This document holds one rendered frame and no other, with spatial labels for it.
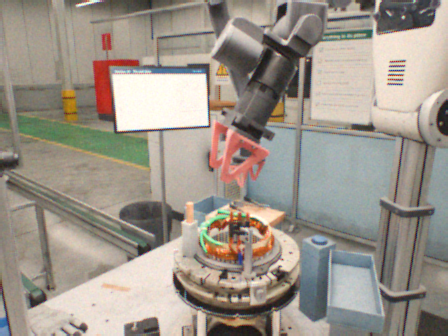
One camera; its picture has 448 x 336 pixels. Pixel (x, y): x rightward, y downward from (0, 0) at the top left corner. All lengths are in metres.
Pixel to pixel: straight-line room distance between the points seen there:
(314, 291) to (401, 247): 0.28
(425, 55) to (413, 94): 0.09
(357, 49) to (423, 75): 2.11
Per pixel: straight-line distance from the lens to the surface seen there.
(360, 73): 3.00
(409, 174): 1.03
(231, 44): 0.51
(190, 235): 0.83
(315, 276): 1.12
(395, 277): 1.13
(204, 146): 3.19
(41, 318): 1.28
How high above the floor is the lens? 1.53
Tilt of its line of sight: 15 degrees down
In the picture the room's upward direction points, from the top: straight up
